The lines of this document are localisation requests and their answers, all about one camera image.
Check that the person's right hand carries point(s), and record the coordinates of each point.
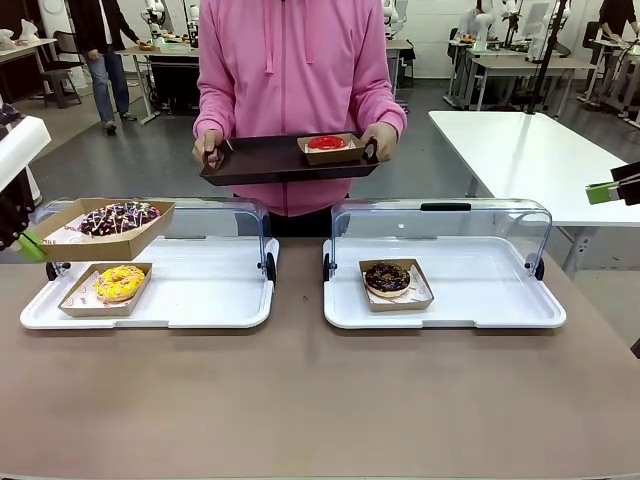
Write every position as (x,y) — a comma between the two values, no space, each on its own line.
(210,145)

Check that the beige top background desk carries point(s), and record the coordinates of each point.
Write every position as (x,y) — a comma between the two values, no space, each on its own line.
(520,65)

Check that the person in pink hoodie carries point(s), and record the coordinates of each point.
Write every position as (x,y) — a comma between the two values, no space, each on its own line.
(300,75)

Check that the background person in jeans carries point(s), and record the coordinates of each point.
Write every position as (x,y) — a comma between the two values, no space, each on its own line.
(105,60)

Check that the black cabinet under desk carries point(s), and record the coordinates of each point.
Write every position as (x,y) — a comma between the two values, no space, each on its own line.
(170,85)

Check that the black office chair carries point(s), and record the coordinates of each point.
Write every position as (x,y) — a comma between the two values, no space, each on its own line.
(62,75)

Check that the person's left hand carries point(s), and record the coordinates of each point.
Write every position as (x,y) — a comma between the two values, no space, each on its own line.
(386,142)

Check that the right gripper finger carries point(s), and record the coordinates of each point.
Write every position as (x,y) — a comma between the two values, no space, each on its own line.
(625,170)
(605,193)

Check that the yellow sprinkled donut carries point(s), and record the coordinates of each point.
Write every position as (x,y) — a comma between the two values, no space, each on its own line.
(107,290)

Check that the white sculpted figure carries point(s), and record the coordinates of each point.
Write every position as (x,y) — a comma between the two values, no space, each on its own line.
(30,32)
(6,40)

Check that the chocolate sprinkle donut with drizzle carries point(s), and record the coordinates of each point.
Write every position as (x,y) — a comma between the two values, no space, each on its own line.
(100,250)

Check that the chocolate donut brown crumbs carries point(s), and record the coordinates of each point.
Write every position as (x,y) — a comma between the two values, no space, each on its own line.
(375,285)

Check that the red glazed donut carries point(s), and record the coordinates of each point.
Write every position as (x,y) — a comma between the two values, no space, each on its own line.
(325,144)

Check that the red frosted donut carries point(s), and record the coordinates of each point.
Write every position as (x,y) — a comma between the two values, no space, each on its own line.
(330,159)

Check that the background person dark clothes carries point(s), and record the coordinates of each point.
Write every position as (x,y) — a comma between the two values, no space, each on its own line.
(617,15)

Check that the black tripod pole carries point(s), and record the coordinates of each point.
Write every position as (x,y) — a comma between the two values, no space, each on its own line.
(550,45)

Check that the white round air purifier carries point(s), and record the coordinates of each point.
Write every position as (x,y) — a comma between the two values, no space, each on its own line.
(34,192)

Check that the person's right forearm pink sleeve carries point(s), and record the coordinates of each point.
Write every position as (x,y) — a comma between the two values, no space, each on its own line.
(212,112)

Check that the dark brown serving tray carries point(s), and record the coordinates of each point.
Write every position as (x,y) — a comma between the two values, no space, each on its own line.
(265,160)

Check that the yellow frosted donut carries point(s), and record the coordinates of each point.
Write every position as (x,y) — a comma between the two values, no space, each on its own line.
(95,310)

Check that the white table with dark legs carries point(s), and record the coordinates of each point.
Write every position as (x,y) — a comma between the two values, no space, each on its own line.
(20,50)

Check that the person's left forearm pink sleeve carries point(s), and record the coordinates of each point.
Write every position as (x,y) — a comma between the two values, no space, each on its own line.
(385,110)

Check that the wood top desk white legs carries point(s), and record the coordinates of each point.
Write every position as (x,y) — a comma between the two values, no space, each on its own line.
(150,54)

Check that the white printed paper liner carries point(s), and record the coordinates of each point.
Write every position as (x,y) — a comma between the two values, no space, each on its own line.
(419,290)
(82,295)
(351,144)
(70,234)

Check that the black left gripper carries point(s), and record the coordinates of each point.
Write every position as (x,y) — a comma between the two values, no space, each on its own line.
(15,210)

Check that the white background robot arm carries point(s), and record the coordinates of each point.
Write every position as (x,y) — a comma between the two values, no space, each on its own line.
(481,25)
(152,20)

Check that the chocolate frosted donut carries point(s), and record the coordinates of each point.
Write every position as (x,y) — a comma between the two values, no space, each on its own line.
(400,306)

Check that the white display tray base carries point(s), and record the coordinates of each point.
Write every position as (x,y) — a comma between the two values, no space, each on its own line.
(475,300)
(200,300)

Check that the chocolate donut coloured sprinkles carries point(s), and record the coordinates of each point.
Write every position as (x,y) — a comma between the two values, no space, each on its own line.
(120,217)

